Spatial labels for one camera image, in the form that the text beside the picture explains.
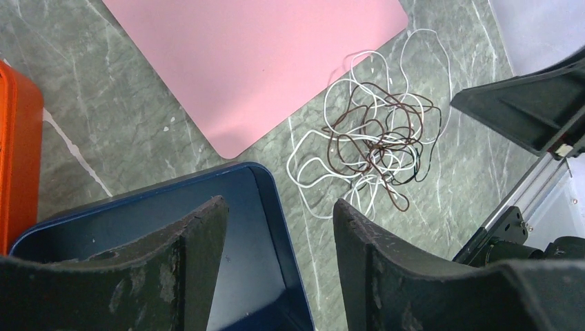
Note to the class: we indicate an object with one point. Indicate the dark blue plastic tray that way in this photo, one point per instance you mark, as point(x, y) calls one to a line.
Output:
point(259, 286)

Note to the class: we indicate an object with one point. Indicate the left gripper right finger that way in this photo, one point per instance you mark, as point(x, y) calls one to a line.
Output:
point(389, 284)

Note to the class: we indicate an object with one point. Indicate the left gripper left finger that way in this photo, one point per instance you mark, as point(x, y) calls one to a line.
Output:
point(163, 281)

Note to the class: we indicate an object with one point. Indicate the pink clipboard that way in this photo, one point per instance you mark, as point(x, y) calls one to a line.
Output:
point(240, 68)

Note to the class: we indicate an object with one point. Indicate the aluminium frame rail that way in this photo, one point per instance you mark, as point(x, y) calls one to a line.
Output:
point(532, 189)

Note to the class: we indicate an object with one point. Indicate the orange plastic tray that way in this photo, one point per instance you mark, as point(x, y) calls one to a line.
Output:
point(21, 137)

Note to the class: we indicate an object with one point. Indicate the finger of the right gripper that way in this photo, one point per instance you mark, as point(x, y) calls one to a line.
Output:
point(542, 112)

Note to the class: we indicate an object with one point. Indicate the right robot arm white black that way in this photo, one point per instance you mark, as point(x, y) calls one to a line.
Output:
point(505, 240)

